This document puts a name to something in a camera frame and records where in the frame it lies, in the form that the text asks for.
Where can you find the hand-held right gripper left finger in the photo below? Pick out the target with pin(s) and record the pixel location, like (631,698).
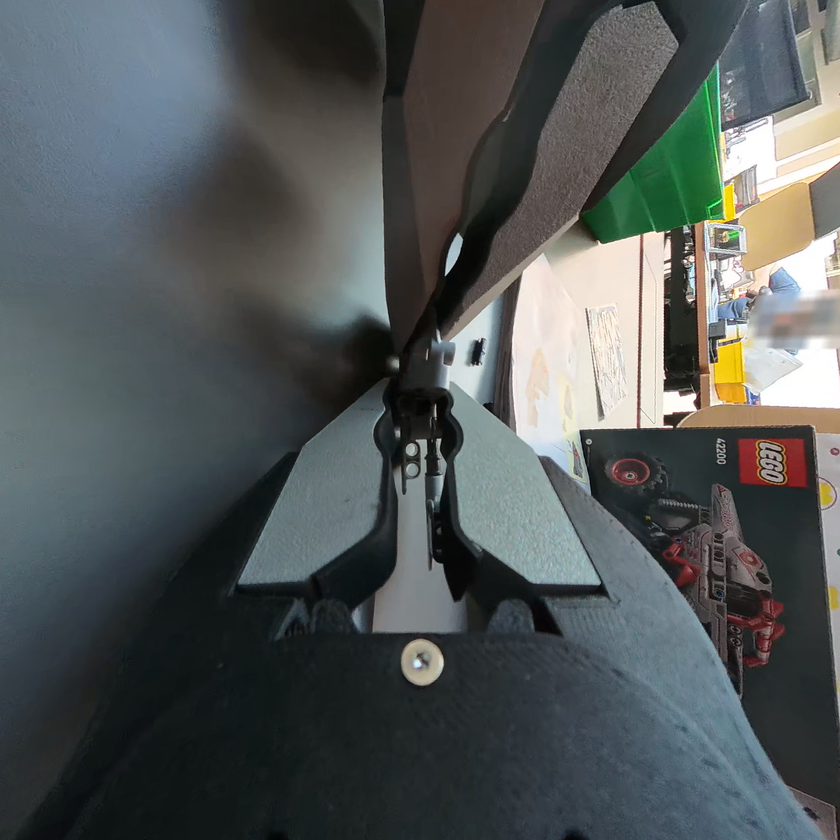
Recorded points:
(321,518)

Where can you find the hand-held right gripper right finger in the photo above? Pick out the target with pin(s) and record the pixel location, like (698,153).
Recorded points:
(518,518)

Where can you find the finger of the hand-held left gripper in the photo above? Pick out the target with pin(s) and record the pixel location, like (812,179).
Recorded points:
(577,118)
(433,164)

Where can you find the dark lego axle assembly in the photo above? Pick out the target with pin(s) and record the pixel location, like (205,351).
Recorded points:
(423,446)

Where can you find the white printed lego panel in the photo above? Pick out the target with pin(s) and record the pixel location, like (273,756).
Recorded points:
(430,364)

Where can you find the lego instruction booklet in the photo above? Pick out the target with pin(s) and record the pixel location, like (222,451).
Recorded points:
(544,367)

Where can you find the black lego pin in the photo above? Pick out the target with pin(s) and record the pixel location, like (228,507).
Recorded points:
(479,351)

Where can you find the black lego set box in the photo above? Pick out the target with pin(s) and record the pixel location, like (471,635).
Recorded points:
(735,590)

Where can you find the green plastic bin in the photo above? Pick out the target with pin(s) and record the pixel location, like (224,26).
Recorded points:
(663,184)

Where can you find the black monitor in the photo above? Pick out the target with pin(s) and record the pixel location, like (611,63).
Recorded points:
(761,65)

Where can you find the black metal rack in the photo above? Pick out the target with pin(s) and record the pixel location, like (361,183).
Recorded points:
(679,308)

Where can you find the yellow plastic bin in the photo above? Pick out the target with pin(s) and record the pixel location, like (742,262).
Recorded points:
(730,371)

